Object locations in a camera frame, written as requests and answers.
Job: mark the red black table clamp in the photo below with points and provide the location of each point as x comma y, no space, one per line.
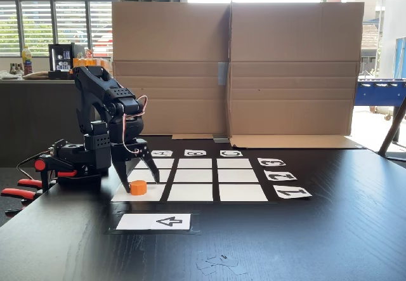
47,170

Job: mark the paper sheet number 2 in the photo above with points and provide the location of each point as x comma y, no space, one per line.
280,175

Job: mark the round orange token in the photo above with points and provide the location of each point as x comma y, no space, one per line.
138,188

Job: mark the white arrow paper sheet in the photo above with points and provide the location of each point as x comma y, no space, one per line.
152,222

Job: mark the dark sideboard counter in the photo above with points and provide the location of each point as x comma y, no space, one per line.
35,119

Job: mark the black mini fridge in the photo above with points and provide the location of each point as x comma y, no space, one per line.
61,62

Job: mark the paper sheet number 3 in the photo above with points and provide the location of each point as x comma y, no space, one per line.
271,162

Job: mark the paper sheet letter B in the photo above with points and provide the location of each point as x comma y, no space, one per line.
195,153

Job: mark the white taped grid sheet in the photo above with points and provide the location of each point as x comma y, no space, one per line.
196,179

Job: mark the small dark bottles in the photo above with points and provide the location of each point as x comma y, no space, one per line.
16,69

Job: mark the paper sheet letter C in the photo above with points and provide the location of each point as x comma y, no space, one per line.
231,153

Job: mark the slanted metal leg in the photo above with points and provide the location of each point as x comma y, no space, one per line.
391,128

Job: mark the clear tape scraps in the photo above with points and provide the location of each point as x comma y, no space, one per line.
219,263

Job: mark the blue foosball table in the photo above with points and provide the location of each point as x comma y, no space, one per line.
380,92

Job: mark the orange drink pack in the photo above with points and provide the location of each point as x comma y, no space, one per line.
90,62

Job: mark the brown cardboard box wall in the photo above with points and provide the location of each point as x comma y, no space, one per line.
295,71
171,56

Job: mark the paper sheet letter A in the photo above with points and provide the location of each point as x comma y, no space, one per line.
162,153

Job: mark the pile of papers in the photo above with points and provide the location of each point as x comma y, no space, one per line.
22,75

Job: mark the paper sheet number 1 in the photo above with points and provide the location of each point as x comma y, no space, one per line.
292,192

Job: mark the window with blinds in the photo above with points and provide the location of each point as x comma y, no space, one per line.
57,14

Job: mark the yellow drink bottle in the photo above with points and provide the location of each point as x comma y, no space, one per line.
27,60

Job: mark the grey duct tape strip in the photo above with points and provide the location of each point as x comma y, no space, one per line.
223,73
221,140

